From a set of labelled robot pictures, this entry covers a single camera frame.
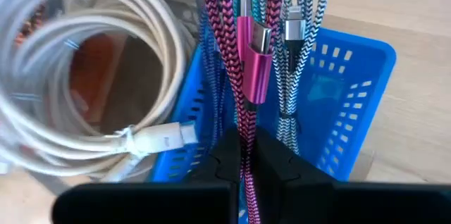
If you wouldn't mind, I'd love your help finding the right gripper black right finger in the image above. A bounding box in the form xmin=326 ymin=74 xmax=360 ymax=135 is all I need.
xmin=252 ymin=126 xmax=451 ymax=224

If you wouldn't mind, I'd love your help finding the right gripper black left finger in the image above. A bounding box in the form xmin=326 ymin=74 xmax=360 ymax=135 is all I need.
xmin=51 ymin=126 xmax=243 ymax=224

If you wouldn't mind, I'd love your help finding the purple braided cable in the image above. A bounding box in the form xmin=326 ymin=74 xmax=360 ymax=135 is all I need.
xmin=198 ymin=4 xmax=227 ymax=147

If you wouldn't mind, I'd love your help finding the magenta braided cable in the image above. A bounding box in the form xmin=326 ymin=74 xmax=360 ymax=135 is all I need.
xmin=202 ymin=0 xmax=285 ymax=224

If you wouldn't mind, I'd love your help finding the grey braided cable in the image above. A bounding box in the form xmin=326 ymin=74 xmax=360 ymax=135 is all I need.
xmin=260 ymin=0 xmax=329 ymax=156

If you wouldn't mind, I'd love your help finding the dark brown braided cable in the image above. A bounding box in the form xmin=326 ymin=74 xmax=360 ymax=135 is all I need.
xmin=13 ymin=1 xmax=49 ymax=47

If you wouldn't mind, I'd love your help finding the blue plastic basket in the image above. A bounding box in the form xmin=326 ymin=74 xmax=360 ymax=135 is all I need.
xmin=149 ymin=26 xmax=397 ymax=224

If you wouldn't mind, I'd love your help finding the grey translucent plastic basket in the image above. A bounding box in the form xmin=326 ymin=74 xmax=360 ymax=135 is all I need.
xmin=31 ymin=0 xmax=216 ymax=197

